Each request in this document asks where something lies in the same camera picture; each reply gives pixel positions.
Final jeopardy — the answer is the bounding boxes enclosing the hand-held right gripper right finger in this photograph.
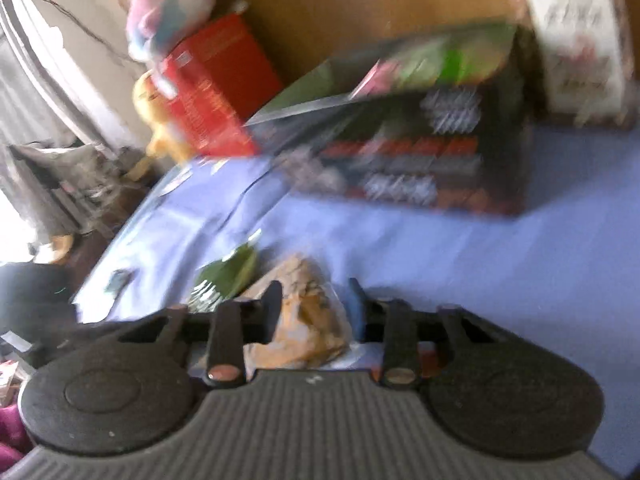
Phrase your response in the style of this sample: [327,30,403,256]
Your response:
[348,278,506,387]

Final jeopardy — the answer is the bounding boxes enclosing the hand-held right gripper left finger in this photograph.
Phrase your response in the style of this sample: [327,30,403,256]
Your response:
[120,281,284,387]

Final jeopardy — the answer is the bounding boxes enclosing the clear bag of brown cakes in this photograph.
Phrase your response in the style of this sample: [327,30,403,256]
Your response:
[240,255,351,368]

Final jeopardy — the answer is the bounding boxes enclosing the black box with sheep print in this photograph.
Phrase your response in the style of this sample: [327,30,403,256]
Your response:
[245,20,538,216]

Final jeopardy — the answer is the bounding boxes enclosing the pink stick snack packet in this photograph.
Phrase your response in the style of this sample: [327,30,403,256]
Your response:
[350,57,401,101]

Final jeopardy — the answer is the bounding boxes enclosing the small green snack packet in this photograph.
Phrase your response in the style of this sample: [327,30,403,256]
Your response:
[192,242,261,311]

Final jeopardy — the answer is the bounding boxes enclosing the magenta cloth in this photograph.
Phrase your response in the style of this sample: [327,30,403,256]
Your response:
[0,405,31,466]

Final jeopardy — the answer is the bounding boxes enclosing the blue printed blanket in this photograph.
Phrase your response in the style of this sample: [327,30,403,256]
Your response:
[72,120,640,476]

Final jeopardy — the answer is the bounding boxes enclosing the yellow plush duck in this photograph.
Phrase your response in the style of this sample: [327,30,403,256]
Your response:
[132,72,193,161]

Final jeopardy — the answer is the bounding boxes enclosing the red gift bag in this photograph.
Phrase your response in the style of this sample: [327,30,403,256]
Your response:
[155,12,286,158]

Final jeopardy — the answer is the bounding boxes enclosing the pastel plush toy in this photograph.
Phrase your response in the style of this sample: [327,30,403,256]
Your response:
[125,0,216,61]

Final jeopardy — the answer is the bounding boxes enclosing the clear jar of nuts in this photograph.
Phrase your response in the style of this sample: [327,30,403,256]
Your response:
[502,0,640,131]

